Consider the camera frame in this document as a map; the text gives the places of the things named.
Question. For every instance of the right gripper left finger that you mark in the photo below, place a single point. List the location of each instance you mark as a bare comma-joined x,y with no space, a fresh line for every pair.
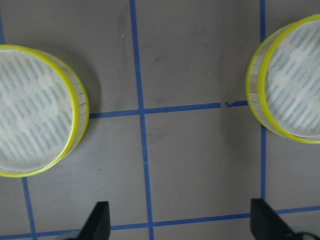
98,224

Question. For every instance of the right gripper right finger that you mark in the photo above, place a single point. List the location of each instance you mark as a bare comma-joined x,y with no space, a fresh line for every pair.
265,224

